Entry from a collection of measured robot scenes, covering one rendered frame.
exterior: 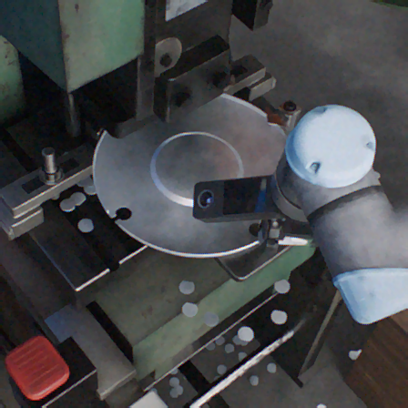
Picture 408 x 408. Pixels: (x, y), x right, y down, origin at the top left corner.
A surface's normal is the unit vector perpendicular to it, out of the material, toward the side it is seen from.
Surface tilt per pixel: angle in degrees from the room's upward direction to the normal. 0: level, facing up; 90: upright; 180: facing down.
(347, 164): 19
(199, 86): 90
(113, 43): 90
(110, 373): 0
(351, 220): 31
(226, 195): 38
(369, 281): 44
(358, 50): 0
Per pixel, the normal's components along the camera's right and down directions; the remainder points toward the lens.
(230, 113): 0.07, -0.57
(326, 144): 0.05, -0.27
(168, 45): 0.63, 0.66
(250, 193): -0.49, -0.23
